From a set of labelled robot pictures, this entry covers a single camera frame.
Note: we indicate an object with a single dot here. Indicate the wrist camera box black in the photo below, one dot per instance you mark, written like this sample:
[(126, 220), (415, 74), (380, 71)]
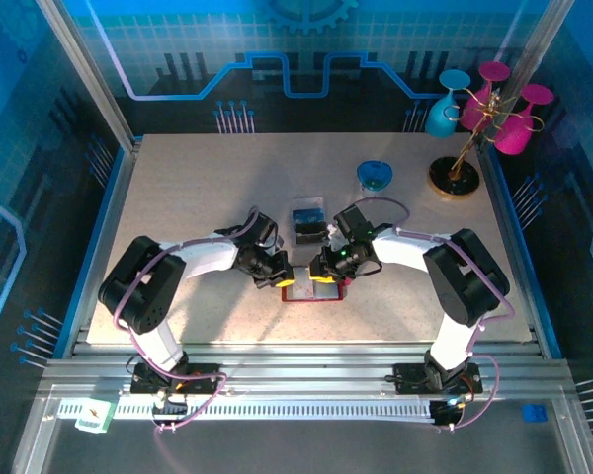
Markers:
[(266, 228), (353, 222)]

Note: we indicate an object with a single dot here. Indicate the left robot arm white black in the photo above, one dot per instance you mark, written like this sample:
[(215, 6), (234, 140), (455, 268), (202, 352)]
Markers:
[(143, 286)]

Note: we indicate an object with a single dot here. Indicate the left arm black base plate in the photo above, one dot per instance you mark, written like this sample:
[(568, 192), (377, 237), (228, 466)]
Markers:
[(202, 380)]

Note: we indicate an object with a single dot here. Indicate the aluminium profile frame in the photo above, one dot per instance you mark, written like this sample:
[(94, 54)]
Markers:
[(301, 368)]

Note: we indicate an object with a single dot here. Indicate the blue table side rail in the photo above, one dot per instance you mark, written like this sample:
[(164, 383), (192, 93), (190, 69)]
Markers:
[(511, 222), (104, 222)]

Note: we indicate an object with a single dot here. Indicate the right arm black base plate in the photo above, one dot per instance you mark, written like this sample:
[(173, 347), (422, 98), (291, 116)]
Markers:
[(410, 380)]

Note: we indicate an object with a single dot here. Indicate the green white small box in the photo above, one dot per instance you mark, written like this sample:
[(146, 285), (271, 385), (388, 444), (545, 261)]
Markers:
[(95, 416)]

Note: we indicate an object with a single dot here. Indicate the small black electronics board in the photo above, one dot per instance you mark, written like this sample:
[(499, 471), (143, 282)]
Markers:
[(170, 409), (445, 415)]

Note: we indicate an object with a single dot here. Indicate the small blue block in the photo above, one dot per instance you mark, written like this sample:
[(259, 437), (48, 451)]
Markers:
[(533, 413)]

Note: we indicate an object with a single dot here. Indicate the pink wine glass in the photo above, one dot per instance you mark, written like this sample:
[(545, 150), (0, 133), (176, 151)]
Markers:
[(477, 111), (514, 135)]

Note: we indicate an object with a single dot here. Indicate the light blue wine glass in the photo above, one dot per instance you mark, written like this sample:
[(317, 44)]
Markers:
[(442, 118)]

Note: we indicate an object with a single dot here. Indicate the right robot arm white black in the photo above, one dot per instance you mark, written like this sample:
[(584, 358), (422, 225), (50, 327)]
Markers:
[(467, 279)]

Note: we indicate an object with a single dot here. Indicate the blue transparent goblet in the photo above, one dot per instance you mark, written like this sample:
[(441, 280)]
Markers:
[(374, 175)]

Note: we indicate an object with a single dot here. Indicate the red card holder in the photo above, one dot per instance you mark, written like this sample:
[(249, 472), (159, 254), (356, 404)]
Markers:
[(326, 292)]

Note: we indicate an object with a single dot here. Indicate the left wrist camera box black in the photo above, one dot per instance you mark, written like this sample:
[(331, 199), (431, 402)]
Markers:
[(266, 228)]

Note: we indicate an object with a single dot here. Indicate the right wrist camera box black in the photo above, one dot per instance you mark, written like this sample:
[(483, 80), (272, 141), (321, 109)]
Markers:
[(353, 222)]

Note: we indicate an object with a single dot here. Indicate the black card with white stripe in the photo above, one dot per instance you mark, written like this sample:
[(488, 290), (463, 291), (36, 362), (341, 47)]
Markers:
[(306, 239)]

